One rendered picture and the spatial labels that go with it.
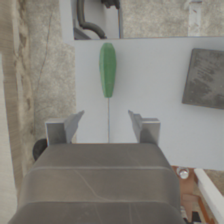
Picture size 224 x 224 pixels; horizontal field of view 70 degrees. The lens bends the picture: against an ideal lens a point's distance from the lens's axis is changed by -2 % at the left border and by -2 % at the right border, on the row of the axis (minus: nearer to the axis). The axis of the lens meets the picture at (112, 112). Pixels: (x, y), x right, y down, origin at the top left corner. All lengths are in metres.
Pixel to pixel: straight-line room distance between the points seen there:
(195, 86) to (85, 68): 0.17
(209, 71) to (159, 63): 0.07
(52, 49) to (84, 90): 1.54
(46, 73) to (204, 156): 1.69
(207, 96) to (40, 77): 1.73
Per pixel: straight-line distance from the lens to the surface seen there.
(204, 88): 0.26
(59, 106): 1.78
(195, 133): 0.28
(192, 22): 1.36
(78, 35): 0.37
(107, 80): 0.25
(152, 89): 0.26
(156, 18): 1.60
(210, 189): 1.05
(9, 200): 2.15
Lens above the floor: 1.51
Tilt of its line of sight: 73 degrees down
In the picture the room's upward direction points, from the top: 130 degrees counter-clockwise
